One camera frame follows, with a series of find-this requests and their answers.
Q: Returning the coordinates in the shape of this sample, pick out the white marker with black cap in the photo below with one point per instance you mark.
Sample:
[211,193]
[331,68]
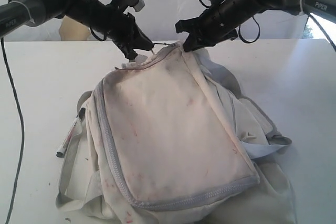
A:
[68,138]

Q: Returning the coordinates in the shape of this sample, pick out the white fabric backpack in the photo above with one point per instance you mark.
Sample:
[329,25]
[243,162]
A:
[171,138]

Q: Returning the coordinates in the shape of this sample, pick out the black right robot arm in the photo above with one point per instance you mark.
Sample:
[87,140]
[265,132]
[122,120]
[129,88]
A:
[322,8]

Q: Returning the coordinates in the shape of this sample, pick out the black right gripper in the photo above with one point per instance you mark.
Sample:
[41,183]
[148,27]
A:
[214,25]

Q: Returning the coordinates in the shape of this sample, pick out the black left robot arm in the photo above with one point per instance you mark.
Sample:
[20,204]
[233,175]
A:
[34,13]

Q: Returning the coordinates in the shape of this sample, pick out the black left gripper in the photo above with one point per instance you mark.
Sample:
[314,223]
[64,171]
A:
[110,21]

